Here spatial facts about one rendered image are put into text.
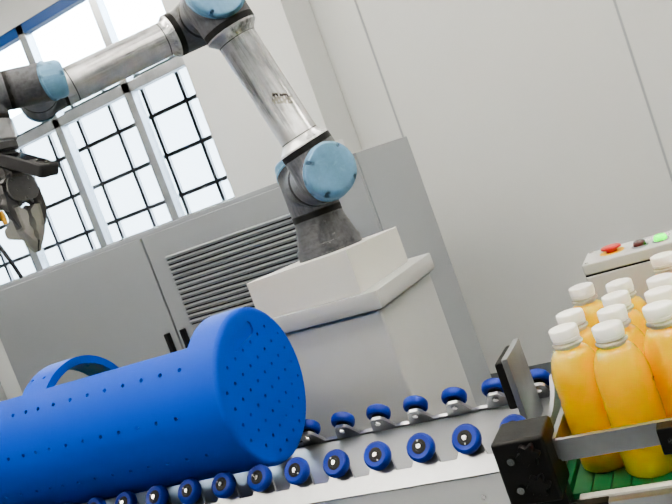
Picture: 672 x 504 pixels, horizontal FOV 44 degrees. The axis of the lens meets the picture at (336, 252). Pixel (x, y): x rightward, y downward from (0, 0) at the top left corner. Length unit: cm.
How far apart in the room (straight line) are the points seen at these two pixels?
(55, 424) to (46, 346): 254
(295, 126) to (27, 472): 84
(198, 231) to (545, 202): 169
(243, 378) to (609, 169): 283
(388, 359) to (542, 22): 255
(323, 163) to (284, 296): 31
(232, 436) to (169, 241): 215
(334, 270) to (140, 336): 210
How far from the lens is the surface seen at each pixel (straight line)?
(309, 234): 182
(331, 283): 172
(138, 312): 368
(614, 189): 402
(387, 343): 171
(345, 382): 179
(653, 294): 119
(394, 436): 150
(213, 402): 137
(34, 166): 159
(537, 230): 412
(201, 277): 342
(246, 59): 172
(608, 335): 109
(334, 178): 168
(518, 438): 110
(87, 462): 159
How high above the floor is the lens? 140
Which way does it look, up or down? 5 degrees down
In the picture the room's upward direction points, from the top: 20 degrees counter-clockwise
